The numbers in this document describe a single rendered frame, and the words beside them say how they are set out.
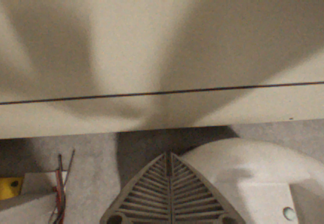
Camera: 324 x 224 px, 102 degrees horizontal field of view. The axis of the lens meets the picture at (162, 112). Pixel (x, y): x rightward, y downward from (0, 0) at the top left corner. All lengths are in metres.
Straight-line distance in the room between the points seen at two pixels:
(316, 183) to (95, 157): 0.80
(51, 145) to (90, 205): 0.37
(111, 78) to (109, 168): 0.63
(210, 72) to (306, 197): 0.44
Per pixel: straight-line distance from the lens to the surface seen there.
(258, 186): 0.49
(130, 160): 0.73
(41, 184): 0.93
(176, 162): 0.16
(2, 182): 1.07
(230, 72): 0.18
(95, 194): 0.80
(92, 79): 0.17
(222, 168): 0.38
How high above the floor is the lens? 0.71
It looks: 72 degrees down
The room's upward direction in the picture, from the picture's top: 5 degrees counter-clockwise
